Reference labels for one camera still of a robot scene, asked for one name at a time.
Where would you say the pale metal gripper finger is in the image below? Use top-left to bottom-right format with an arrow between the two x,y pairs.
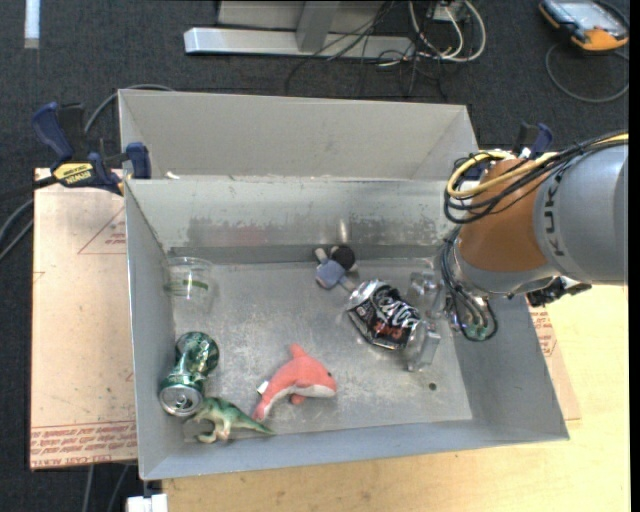
409,271 -> 446,321
406,321 -> 443,373

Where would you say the crushed black drink can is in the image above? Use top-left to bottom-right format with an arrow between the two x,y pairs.
345,279 -> 427,352

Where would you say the grey metal bin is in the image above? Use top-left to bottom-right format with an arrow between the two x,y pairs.
117,88 -> 571,482

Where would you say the pink plush dolphin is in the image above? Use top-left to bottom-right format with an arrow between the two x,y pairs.
250,343 -> 339,423

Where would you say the green toy dinosaur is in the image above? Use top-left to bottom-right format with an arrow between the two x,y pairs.
182,396 -> 277,444

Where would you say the clear plastic cup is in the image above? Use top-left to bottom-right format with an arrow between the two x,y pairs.
163,255 -> 218,315

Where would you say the crushed green drink can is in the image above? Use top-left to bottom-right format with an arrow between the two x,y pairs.
158,330 -> 221,418

